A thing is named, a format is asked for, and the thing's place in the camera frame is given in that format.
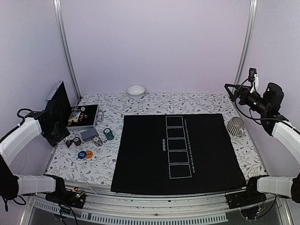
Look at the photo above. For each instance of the blue small blind button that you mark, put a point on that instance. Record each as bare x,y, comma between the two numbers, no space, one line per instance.
82,154

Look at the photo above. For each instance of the blue peach poker chip stack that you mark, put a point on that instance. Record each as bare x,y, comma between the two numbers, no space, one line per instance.
97,141

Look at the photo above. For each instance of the green poker chip stack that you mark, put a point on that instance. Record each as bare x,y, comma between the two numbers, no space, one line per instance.
108,133

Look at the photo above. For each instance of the card box in case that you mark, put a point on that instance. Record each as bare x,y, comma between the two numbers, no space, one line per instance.
74,117

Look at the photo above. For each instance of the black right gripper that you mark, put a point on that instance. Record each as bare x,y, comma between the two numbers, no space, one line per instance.
246,92

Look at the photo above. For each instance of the aluminium frame post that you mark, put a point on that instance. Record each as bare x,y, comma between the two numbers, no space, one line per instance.
65,47
247,39

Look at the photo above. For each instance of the grey playing card deck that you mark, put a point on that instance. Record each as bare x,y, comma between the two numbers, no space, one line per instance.
89,134

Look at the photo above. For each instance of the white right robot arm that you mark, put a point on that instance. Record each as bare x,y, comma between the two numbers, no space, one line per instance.
277,126

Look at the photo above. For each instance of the left aluminium frame post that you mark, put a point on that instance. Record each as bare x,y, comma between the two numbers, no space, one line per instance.
65,47

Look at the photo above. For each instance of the orange big blind button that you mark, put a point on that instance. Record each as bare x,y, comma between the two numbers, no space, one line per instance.
89,154

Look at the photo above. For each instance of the black triangular marker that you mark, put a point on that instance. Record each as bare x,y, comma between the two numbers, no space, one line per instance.
69,143

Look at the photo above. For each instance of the white ceramic bowl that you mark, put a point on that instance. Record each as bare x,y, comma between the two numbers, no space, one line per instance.
136,91

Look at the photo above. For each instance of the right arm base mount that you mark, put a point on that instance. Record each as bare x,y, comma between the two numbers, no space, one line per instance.
250,204

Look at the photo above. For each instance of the front aluminium rail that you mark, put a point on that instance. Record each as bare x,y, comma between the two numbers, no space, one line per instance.
104,207

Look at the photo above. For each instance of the black poker play mat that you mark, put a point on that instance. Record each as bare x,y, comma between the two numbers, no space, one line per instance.
176,155

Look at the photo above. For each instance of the aluminium poker case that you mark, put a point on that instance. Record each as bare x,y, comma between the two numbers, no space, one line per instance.
80,117

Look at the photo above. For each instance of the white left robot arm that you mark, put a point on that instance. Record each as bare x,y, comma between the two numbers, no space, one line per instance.
26,148

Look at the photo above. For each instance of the right aluminium frame post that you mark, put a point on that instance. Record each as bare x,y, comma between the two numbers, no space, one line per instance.
247,39

